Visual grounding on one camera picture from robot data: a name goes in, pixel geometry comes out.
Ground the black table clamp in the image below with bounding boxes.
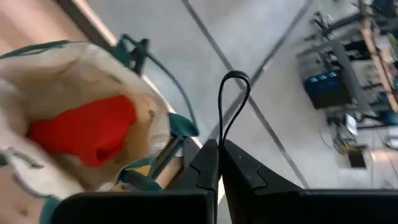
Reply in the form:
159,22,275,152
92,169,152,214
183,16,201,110
129,37,152,77

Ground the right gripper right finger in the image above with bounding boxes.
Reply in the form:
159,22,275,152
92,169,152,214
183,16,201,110
221,139,398,224

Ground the beige green gardening bag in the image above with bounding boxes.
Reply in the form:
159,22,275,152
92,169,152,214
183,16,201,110
0,33,200,224

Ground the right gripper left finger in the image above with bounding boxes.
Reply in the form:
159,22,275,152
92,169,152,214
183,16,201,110
51,139,220,224

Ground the background equipment bench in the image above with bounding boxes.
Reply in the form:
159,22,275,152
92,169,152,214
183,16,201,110
297,0,398,169

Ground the red garden glove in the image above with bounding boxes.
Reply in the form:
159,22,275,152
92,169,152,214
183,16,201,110
27,95,137,168

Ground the black cable loop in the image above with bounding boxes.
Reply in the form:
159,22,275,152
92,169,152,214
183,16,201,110
217,70,251,147

